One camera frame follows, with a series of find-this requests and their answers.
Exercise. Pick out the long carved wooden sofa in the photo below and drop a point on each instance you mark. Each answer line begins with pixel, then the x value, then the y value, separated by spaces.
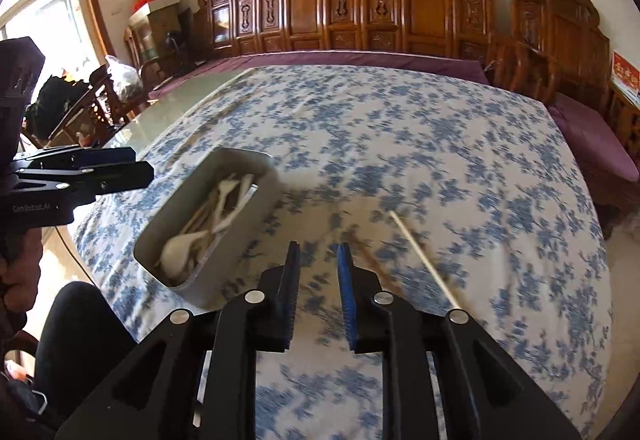
pixel 350 5

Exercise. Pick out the red gift box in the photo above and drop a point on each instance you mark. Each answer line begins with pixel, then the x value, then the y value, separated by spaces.
pixel 626 72

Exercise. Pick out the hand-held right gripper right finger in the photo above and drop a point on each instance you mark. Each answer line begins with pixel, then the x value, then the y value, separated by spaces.
pixel 346 305

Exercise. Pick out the white and red box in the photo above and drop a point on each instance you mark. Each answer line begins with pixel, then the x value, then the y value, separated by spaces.
pixel 157 5

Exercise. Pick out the light bamboo chopstick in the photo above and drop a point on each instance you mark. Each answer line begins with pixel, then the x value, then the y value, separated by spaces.
pixel 425 262

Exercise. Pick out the rectangular metal container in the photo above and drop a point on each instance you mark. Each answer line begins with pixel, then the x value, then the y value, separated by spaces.
pixel 235 265

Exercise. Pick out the black bag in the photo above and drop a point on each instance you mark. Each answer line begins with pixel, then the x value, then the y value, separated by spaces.
pixel 55 105

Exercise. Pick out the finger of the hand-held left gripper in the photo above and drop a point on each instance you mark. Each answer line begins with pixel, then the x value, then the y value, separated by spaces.
pixel 110 155
pixel 120 177

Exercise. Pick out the large white ceramic spoon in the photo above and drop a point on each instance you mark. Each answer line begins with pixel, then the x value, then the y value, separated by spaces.
pixel 235 200

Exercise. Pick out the person's left hand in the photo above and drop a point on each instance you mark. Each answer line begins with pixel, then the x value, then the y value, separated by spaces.
pixel 20 290

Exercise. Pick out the clear plastic bag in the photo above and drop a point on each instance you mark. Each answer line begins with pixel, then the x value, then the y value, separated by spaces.
pixel 124 77

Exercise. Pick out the large brown cardboard box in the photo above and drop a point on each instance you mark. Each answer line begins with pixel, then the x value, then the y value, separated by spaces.
pixel 160 32

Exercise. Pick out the blue floral tablecloth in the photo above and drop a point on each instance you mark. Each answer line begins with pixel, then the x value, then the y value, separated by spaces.
pixel 400 145

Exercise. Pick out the person's dark trouser leg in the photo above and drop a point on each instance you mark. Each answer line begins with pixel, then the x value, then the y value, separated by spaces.
pixel 85 335

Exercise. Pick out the wooden dining chair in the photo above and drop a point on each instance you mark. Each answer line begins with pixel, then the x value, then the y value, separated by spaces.
pixel 95 110

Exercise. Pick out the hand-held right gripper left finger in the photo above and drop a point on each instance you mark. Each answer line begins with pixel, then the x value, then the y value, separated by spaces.
pixel 292 310

